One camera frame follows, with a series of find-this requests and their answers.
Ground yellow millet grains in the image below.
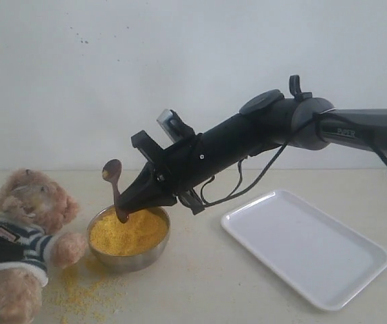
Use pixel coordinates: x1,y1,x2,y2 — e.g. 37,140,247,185
90,209,169,257

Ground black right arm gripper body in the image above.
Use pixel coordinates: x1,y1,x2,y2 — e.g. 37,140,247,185
131,130,211,215

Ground steel bowl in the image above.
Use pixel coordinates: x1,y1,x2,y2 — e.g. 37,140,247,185
87,206,171,273

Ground white rectangular plastic tray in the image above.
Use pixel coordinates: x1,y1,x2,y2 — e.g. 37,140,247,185
221,190,387,311

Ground brown wooden spoon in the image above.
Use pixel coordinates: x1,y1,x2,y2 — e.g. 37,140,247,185
101,159,129,223

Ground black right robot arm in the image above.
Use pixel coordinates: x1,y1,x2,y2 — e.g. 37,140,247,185
115,89,387,214

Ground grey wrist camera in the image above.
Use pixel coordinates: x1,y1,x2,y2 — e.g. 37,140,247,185
157,109,195,143

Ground beige teddy bear striped sweater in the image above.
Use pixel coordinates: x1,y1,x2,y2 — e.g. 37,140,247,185
0,169,87,323

